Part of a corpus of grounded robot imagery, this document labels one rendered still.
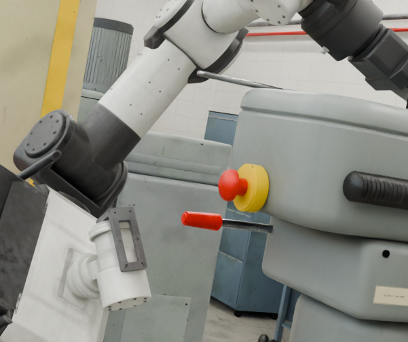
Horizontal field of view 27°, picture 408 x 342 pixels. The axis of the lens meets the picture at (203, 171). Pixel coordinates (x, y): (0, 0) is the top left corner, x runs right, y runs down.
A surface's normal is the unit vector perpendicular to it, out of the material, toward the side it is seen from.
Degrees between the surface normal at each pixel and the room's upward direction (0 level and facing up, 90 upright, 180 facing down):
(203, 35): 101
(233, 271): 90
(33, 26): 90
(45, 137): 63
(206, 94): 90
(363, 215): 90
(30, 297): 58
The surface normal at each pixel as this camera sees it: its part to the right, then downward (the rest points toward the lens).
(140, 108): 0.28, 0.14
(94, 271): -0.65, -0.08
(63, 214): 0.72, -0.38
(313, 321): -0.88, -0.14
